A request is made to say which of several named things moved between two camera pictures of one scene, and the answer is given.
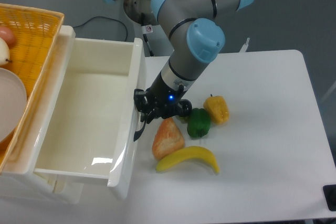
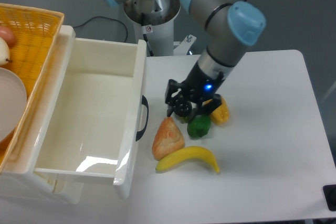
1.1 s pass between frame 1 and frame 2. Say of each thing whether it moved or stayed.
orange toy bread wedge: stayed
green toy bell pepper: stayed
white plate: stayed
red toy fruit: stayed
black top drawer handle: moved
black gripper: moved
